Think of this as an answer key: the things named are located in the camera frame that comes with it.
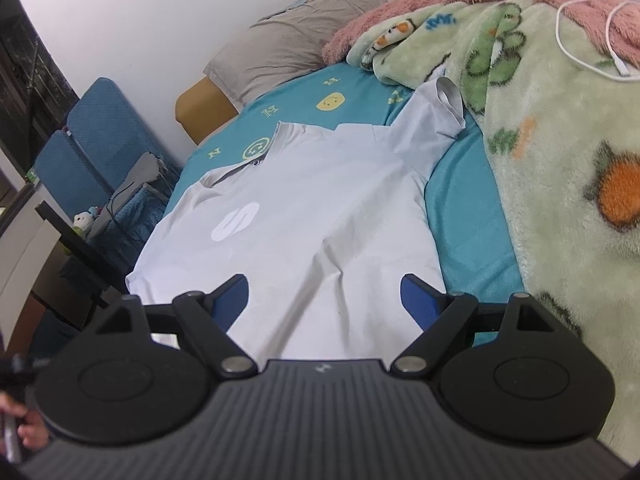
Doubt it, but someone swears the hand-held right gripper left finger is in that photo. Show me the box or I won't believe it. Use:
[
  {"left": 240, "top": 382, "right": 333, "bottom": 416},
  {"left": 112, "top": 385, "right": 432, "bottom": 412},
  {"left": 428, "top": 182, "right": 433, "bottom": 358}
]
[{"left": 95, "top": 273, "right": 259, "bottom": 380}]

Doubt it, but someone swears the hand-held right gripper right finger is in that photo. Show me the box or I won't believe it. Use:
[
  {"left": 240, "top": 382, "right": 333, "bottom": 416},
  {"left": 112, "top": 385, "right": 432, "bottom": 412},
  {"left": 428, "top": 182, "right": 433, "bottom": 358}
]
[{"left": 391, "top": 273, "right": 556, "bottom": 377}]

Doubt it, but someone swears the white polo shirt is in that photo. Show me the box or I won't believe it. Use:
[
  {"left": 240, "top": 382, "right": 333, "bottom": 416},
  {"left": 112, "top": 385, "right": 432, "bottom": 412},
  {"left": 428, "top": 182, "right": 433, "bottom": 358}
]
[{"left": 125, "top": 77, "right": 467, "bottom": 363}]

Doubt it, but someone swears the person's left hand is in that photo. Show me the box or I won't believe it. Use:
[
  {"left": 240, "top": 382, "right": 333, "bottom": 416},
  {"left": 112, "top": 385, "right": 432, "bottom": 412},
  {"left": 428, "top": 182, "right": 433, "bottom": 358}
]
[{"left": 0, "top": 392, "right": 52, "bottom": 450}]

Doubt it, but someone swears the teal smiley print bed sheet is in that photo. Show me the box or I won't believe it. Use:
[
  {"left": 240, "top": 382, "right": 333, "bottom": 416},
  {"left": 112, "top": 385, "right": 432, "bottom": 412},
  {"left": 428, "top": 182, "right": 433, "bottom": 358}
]
[{"left": 165, "top": 57, "right": 526, "bottom": 346}]

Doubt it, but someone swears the white cabinet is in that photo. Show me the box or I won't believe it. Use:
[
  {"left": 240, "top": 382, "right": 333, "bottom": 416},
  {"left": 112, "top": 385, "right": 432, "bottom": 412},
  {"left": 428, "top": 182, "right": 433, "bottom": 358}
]
[{"left": 0, "top": 185, "right": 68, "bottom": 356}]

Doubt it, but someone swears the black table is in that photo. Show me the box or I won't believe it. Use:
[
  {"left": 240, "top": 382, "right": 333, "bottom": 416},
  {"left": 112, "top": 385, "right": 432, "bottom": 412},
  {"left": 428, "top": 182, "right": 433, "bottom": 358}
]
[{"left": 35, "top": 201, "right": 146, "bottom": 311}]

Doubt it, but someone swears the grey cloth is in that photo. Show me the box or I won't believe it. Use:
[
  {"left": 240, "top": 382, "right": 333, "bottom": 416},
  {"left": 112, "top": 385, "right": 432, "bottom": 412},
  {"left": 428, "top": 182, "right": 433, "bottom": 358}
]
[{"left": 87, "top": 152, "right": 169, "bottom": 238}]

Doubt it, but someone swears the small plush toy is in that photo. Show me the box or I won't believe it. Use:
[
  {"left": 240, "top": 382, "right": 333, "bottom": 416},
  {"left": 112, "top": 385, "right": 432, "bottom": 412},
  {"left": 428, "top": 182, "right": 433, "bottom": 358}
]
[{"left": 72, "top": 207, "right": 104, "bottom": 237}]

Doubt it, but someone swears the green printed fleece blanket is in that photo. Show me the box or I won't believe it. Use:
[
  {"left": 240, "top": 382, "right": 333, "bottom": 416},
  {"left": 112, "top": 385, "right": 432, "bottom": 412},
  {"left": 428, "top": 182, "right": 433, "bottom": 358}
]
[{"left": 347, "top": 0, "right": 640, "bottom": 466}]

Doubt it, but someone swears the mustard yellow mattress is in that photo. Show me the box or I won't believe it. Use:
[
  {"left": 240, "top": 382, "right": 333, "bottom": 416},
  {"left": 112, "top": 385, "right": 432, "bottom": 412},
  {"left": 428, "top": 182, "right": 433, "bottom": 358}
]
[{"left": 175, "top": 76, "right": 241, "bottom": 146}]

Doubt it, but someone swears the blue fabric chair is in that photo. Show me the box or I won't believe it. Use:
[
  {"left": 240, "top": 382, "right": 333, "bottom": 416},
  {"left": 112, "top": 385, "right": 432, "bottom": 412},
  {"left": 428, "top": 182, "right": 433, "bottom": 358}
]
[{"left": 32, "top": 77, "right": 183, "bottom": 286}]

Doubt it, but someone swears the grey pillow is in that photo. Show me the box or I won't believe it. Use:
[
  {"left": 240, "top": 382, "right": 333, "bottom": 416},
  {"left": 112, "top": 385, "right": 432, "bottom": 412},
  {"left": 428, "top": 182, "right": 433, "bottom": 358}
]
[{"left": 202, "top": 0, "right": 388, "bottom": 111}]

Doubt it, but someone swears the dark window grille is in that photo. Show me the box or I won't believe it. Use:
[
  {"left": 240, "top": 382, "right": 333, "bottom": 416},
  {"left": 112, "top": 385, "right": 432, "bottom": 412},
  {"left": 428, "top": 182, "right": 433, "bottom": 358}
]
[{"left": 0, "top": 0, "right": 81, "bottom": 171}]

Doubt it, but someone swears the black cable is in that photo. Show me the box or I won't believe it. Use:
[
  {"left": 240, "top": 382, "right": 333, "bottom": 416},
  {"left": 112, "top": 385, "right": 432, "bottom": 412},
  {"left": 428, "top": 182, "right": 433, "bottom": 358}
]
[{"left": 106, "top": 180, "right": 151, "bottom": 243}]

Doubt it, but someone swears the white charging cable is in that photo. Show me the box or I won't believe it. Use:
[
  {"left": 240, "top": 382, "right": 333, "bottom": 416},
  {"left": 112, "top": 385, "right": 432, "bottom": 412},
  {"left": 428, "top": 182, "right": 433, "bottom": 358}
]
[{"left": 555, "top": 0, "right": 640, "bottom": 81}]

